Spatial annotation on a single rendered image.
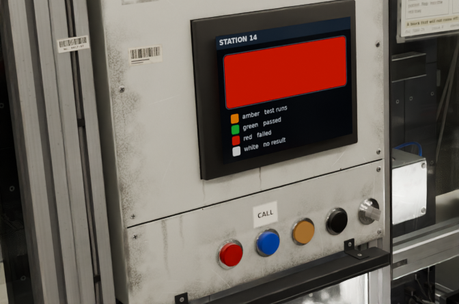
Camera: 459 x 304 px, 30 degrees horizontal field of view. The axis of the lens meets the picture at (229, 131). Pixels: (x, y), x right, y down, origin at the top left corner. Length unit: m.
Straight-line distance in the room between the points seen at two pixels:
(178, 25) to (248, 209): 0.27
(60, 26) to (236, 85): 0.23
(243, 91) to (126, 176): 0.18
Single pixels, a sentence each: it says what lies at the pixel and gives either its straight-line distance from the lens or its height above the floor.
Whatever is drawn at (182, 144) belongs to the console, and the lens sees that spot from 1.05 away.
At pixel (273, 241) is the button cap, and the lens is 1.16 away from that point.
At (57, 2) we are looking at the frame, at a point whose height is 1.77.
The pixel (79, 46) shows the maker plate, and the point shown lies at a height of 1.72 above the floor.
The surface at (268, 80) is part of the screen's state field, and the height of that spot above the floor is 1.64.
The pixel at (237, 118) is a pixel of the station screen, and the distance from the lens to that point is 1.06.
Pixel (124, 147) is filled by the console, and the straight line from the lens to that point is 1.02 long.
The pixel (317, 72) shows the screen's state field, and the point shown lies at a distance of 1.12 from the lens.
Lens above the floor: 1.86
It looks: 15 degrees down
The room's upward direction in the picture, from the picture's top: 3 degrees counter-clockwise
